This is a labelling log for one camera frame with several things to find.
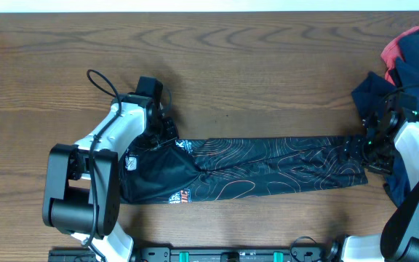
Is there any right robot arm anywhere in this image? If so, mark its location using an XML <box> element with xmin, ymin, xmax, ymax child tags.
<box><xmin>336</xmin><ymin>92</ymin><xmax>419</xmax><ymax>262</ymax></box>

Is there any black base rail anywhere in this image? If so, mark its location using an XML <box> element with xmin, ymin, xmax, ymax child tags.
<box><xmin>47</xmin><ymin>247</ymin><xmax>341</xmax><ymax>262</ymax></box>

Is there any navy blue garment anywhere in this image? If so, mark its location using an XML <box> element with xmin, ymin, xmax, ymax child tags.
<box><xmin>351</xmin><ymin>22</ymin><xmax>419</xmax><ymax>208</ymax></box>

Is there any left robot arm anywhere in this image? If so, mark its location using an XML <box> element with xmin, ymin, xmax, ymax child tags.
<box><xmin>42</xmin><ymin>94</ymin><xmax>164</xmax><ymax>261</ymax></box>

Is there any red garment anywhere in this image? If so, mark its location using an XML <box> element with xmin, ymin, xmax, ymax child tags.
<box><xmin>380</xmin><ymin>25</ymin><xmax>419</xmax><ymax>85</ymax></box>

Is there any black printed cycling jersey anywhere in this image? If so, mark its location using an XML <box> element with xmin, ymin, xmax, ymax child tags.
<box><xmin>119</xmin><ymin>136</ymin><xmax>368</xmax><ymax>205</ymax></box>

